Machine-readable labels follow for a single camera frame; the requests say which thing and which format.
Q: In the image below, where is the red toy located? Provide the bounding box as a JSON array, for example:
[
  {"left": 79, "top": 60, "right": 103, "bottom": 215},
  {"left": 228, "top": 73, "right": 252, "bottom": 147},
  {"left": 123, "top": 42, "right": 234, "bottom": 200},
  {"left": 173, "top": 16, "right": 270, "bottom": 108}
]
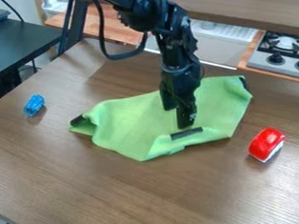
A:
[{"left": 246, "top": 127, "right": 289, "bottom": 164}]

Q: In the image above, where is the green cloth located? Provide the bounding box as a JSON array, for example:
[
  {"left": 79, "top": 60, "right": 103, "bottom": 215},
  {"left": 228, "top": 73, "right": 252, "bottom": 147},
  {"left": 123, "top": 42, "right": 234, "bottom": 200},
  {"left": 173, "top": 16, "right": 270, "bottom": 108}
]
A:
[{"left": 66, "top": 74, "right": 258, "bottom": 167}]

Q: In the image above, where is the toy stove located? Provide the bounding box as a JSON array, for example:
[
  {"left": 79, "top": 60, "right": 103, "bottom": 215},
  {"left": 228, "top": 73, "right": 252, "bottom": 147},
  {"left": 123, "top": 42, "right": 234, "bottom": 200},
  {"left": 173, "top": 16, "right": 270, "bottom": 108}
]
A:
[{"left": 244, "top": 29, "right": 299, "bottom": 85}]

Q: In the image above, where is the toy sink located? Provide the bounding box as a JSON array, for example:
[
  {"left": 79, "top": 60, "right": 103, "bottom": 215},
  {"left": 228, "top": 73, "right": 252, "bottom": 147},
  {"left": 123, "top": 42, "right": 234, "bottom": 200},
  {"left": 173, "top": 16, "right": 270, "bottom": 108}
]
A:
[{"left": 142, "top": 14, "right": 262, "bottom": 74}]

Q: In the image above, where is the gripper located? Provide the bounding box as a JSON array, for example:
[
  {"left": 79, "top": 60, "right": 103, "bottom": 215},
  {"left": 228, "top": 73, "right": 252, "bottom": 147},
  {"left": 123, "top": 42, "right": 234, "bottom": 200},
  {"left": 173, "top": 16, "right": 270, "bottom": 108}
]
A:
[{"left": 156, "top": 62, "right": 209, "bottom": 132}]

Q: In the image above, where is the blue toy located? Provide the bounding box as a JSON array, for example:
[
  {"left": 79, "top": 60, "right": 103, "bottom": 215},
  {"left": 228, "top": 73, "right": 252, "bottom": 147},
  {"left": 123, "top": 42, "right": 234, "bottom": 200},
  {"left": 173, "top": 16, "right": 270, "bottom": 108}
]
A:
[{"left": 22, "top": 92, "right": 47, "bottom": 119}]

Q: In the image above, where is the black table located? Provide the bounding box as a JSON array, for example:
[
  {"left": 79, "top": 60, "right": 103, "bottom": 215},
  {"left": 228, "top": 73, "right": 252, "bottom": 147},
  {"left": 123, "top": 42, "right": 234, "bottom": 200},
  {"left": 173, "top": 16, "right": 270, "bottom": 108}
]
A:
[{"left": 0, "top": 0, "right": 68, "bottom": 107}]

